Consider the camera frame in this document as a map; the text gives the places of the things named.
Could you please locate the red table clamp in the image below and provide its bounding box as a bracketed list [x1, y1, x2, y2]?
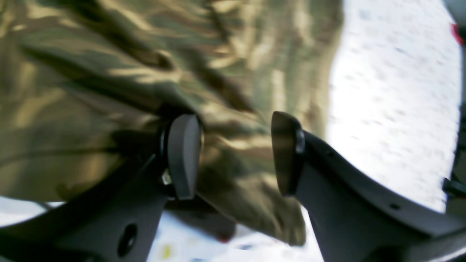
[451, 24, 466, 46]

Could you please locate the white speckled table cloth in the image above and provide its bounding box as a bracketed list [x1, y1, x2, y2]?
[1, 0, 462, 262]

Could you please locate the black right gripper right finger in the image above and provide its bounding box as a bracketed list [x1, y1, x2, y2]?
[271, 111, 465, 262]

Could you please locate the camouflage T-shirt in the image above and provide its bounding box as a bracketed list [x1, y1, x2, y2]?
[0, 0, 344, 246]

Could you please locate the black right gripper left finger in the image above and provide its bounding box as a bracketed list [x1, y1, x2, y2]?
[1, 114, 202, 262]

